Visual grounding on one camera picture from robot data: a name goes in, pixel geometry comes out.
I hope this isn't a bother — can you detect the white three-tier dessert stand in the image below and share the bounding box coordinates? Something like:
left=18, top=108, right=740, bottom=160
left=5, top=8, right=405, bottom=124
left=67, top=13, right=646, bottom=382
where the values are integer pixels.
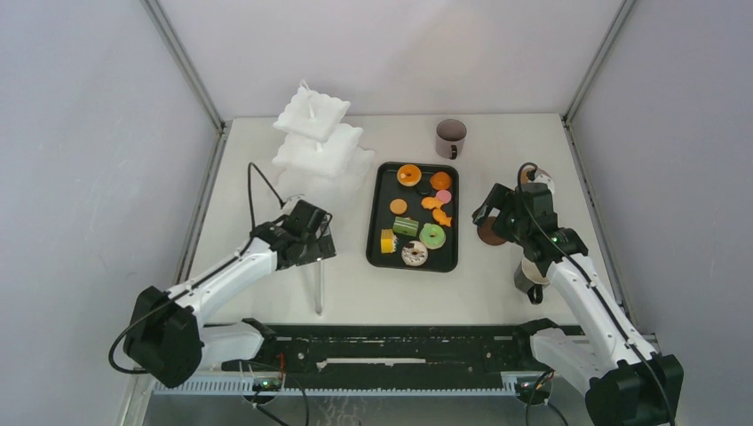
left=272, top=80, right=375, bottom=213

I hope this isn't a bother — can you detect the white chocolate drizzle donut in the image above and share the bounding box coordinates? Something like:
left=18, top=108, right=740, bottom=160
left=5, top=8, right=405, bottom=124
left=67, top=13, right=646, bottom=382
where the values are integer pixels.
left=400, top=241, right=429, bottom=267

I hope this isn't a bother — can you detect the small orange cookie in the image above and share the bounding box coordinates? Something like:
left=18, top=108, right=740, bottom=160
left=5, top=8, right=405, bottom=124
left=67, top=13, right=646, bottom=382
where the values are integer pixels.
left=389, top=199, right=408, bottom=216

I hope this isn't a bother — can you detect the black serving tray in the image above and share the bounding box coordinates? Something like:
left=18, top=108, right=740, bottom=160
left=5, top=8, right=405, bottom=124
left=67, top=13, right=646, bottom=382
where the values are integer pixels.
left=365, top=162, right=460, bottom=273

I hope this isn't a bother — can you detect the black sandwich cookie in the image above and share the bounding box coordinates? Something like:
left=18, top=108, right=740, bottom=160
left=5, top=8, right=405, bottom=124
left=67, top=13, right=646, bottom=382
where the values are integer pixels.
left=415, top=182, right=432, bottom=196

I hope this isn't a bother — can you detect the orange fish pastry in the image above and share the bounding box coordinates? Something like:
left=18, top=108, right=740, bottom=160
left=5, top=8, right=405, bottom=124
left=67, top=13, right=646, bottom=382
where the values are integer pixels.
left=432, top=208, right=452, bottom=227
left=421, top=197, right=444, bottom=210

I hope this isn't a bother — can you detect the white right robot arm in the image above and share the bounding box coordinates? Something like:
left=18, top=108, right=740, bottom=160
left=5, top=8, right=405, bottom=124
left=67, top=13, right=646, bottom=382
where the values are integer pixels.
left=473, top=183, right=684, bottom=425

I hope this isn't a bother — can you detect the yellow cake slice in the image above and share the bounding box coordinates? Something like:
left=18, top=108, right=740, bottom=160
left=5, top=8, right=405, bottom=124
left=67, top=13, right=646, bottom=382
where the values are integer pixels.
left=379, top=229, right=398, bottom=254

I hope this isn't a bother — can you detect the grey mug white inside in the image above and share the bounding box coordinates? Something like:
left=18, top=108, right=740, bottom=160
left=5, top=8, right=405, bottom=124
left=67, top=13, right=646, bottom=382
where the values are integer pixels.
left=513, top=258, right=550, bottom=305

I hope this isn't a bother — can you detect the orange fish pastry upper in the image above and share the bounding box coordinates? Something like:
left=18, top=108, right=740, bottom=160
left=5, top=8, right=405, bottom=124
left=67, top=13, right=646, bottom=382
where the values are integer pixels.
left=421, top=197, right=444, bottom=210

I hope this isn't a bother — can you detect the dark purple mug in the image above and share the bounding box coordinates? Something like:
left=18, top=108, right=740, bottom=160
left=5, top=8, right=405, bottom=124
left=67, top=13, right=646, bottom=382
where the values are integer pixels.
left=434, top=119, right=467, bottom=160

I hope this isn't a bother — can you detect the orange glazed donut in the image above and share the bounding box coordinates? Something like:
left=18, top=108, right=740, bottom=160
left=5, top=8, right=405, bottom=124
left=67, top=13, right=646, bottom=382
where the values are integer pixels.
left=396, top=163, right=423, bottom=187

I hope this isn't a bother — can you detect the orange fish pastry lower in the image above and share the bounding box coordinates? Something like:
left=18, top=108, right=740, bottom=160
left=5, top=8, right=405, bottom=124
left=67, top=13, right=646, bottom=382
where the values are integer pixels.
left=432, top=208, right=452, bottom=227

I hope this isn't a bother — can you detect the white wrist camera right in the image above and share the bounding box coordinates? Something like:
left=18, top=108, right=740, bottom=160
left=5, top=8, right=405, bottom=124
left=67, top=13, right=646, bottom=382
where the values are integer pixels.
left=533, top=174, right=555, bottom=194

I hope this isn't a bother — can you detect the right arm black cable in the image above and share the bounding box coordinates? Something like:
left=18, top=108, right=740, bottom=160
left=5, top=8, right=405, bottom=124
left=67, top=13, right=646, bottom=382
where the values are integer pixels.
left=516, top=162, right=678, bottom=426

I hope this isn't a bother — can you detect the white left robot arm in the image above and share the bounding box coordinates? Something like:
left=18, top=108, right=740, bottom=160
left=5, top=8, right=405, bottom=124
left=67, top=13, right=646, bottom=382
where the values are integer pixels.
left=112, top=199, right=336, bottom=388

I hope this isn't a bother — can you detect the green frosted donut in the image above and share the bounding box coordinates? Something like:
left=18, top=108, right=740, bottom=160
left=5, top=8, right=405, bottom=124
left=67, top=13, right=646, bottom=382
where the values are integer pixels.
left=418, top=223, right=447, bottom=249

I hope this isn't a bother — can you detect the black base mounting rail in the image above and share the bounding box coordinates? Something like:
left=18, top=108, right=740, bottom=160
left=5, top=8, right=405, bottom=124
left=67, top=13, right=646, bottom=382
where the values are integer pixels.
left=162, top=321, right=592, bottom=392

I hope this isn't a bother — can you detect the brown round coaster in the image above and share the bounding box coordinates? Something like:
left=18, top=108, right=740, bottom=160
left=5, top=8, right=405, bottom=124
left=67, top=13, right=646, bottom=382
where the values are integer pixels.
left=477, top=217, right=507, bottom=247

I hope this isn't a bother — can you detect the green layered cake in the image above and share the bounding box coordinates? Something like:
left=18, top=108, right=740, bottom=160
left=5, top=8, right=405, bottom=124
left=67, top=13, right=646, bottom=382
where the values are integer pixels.
left=392, top=217, right=420, bottom=237

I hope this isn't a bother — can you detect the pink macaron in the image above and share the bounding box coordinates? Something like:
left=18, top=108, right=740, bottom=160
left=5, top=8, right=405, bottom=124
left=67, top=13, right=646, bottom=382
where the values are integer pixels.
left=435, top=189, right=453, bottom=204

